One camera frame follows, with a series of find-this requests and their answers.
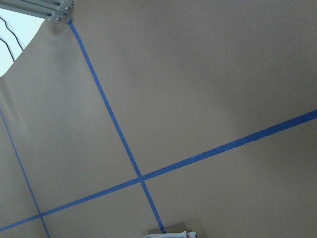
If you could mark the pink and grey towel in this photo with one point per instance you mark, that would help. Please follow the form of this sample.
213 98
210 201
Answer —
183 234

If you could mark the aluminium frame post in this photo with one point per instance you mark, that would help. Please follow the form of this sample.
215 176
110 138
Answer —
51 10

